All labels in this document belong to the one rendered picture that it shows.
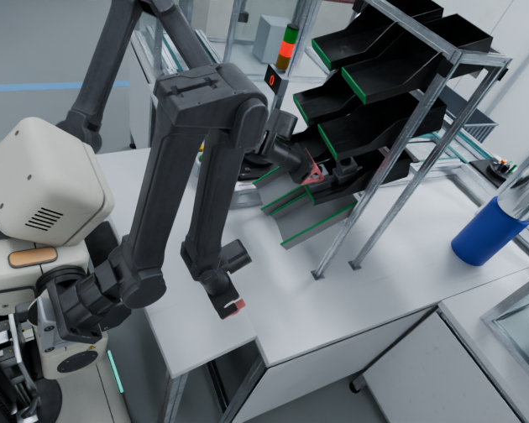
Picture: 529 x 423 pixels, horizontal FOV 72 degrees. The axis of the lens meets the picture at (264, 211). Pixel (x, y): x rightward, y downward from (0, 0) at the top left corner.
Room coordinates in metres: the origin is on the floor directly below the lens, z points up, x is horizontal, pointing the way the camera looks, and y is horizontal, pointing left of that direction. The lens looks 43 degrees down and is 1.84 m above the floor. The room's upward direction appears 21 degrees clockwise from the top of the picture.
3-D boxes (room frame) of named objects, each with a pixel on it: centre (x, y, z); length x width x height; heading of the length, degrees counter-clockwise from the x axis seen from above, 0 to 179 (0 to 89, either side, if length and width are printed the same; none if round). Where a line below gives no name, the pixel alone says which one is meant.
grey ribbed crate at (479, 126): (2.99, -1.09, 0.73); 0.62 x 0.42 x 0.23; 39
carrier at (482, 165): (1.84, -1.10, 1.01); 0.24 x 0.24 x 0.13; 39
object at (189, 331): (0.92, 0.15, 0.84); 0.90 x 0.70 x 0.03; 46
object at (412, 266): (1.50, -0.24, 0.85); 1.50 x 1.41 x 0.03; 39
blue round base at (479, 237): (1.26, -0.89, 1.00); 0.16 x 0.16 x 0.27
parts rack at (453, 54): (1.01, -0.22, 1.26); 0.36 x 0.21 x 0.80; 39
